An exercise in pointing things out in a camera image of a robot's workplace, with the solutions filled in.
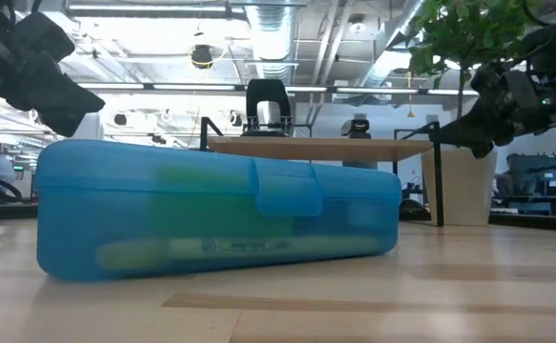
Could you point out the green yellow crayon box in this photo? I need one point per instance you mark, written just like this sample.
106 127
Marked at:
221 205

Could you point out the green leafy plant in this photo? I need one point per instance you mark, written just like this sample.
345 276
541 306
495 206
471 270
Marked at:
463 33

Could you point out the silver ventilation duct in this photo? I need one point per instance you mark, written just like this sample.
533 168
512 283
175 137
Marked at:
271 43

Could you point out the black pouch on shelf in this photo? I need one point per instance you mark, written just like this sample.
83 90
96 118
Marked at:
268 95

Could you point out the white pillar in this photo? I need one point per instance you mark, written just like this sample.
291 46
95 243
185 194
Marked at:
90 128

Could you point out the wooden shelf with black legs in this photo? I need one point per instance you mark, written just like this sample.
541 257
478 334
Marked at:
335 148

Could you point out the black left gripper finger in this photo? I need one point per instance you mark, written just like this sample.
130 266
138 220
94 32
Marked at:
56 119
68 93

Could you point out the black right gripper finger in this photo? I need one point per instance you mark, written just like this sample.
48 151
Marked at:
482 145
454 131

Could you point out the white plant pot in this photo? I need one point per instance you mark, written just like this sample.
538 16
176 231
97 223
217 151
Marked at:
459 190

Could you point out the long ceiling light strip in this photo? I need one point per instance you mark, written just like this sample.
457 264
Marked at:
187 86

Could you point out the black ceiling camera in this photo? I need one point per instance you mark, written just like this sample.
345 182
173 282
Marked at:
202 54

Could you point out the blue translucent pencil box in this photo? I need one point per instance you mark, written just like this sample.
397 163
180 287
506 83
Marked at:
164 209

